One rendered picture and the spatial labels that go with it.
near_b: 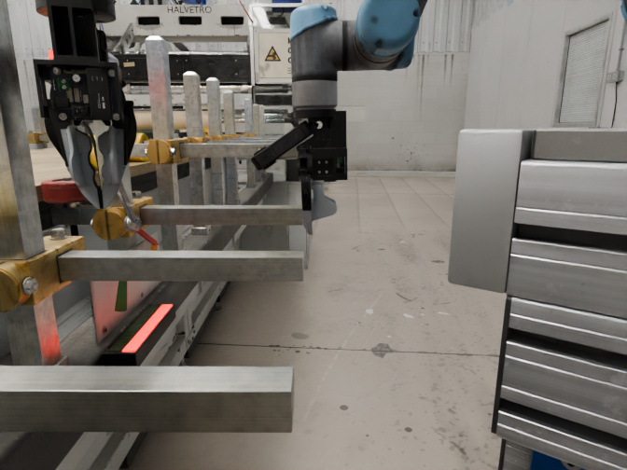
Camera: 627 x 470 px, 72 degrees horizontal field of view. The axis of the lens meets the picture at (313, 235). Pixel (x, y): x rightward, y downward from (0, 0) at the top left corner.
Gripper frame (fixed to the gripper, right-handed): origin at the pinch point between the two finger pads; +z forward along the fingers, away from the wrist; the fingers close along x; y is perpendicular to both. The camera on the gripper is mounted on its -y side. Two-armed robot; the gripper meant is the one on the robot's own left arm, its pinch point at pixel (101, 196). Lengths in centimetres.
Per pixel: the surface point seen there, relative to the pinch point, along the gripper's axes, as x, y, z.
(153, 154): 5.9, -42.5, -2.4
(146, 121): 3, -266, -12
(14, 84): -6.8, 0.4, -12.1
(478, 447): 96, -39, 92
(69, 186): -7.6, -26.2, 1.7
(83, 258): -2.7, 0.2, 7.2
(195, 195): 16, -68, 10
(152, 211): 5.0, -23.7, 6.3
